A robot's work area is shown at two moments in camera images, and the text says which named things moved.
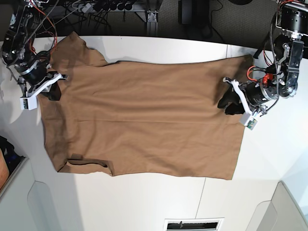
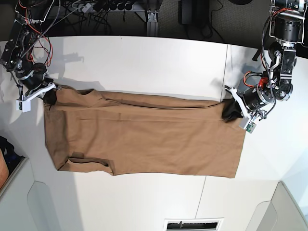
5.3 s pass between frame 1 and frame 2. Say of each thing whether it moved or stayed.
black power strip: stayed
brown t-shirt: moved
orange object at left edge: stayed
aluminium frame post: stayed
